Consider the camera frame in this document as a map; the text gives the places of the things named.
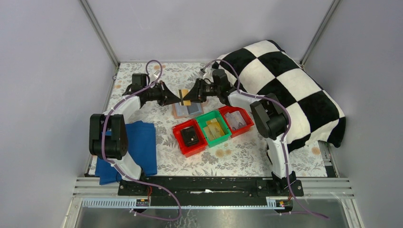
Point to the right red plastic bin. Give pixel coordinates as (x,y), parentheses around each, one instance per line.
(229,109)

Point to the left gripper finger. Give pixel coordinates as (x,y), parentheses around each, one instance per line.
(167,100)
(165,91)

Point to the floral patterned table mat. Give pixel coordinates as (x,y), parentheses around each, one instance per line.
(243,155)

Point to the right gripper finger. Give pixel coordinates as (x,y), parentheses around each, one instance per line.
(196,89)
(198,98)

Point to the aluminium frame rail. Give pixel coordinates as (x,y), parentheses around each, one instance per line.
(107,195)

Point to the silver white credit cards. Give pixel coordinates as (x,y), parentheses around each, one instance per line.
(235,120)

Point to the green plastic bin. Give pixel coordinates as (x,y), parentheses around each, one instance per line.
(201,121)

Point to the red plastic bin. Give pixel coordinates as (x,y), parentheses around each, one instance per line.
(229,109)
(195,149)

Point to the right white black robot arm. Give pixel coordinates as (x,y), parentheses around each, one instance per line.
(270,117)

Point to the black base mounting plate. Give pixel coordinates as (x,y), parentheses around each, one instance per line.
(255,186)

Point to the blue folded cloth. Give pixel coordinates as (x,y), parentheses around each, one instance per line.
(142,147)

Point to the left red plastic bin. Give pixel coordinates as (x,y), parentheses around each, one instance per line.
(195,149)

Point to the gold credit cards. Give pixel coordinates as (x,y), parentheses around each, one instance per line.
(213,129)

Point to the black card stack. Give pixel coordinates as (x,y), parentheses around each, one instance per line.
(189,136)

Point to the black white checkered blanket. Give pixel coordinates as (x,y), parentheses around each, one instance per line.
(264,68)

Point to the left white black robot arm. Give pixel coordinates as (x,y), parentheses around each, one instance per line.
(107,132)

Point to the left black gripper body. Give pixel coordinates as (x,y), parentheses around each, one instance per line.
(162,93)

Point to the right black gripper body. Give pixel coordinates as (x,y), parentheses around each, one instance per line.
(199,90)

